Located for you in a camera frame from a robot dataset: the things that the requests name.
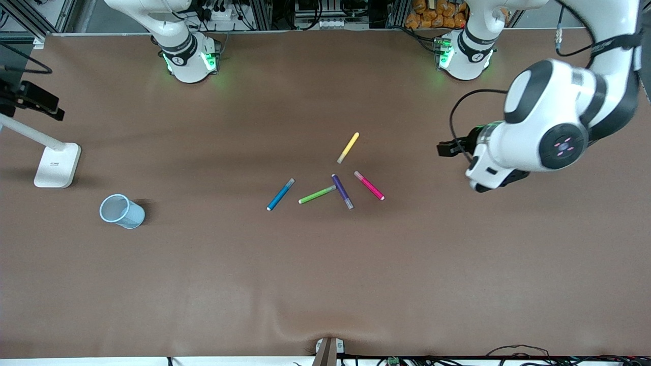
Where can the blue plastic cup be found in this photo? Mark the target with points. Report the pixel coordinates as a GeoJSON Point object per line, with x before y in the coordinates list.
{"type": "Point", "coordinates": [129, 216]}

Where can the yellow marker pen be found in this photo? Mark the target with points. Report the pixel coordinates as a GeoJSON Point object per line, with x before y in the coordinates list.
{"type": "Point", "coordinates": [349, 146]}

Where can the purple marker pen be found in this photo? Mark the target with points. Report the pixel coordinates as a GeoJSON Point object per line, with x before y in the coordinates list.
{"type": "Point", "coordinates": [341, 190]}

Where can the pink marker pen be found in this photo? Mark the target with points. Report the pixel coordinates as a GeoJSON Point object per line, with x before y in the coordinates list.
{"type": "Point", "coordinates": [370, 186]}

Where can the blue marker pen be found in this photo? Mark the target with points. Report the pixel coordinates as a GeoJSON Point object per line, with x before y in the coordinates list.
{"type": "Point", "coordinates": [280, 194]}

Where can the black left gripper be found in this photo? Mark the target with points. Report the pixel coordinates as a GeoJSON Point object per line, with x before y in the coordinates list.
{"type": "Point", "coordinates": [470, 141]}

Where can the brown table cover sheet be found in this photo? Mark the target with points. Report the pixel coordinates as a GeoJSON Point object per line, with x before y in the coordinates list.
{"type": "Point", "coordinates": [325, 279]}

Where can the white power strip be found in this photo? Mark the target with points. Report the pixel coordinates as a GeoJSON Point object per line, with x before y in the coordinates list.
{"type": "Point", "coordinates": [224, 14]}
{"type": "Point", "coordinates": [325, 23]}

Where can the aluminium frame extrusion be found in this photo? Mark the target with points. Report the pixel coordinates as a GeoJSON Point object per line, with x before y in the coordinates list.
{"type": "Point", "coordinates": [396, 12]}
{"type": "Point", "coordinates": [262, 15]}
{"type": "Point", "coordinates": [63, 15]}

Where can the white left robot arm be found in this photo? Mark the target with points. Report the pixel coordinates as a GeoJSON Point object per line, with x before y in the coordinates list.
{"type": "Point", "coordinates": [554, 96]}

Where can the grey metal table bracket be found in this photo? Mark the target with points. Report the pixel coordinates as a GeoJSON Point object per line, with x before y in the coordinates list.
{"type": "Point", "coordinates": [328, 353]}

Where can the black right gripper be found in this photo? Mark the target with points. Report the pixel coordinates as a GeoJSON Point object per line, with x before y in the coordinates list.
{"type": "Point", "coordinates": [10, 98]}

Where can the orange snack bag pile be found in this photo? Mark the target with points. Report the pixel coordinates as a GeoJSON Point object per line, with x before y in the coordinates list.
{"type": "Point", "coordinates": [432, 18]}

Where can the green marker pen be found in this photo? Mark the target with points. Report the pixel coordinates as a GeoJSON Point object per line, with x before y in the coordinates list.
{"type": "Point", "coordinates": [315, 194]}

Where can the white lamp stand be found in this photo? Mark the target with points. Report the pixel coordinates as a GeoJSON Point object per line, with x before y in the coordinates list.
{"type": "Point", "coordinates": [56, 168]}

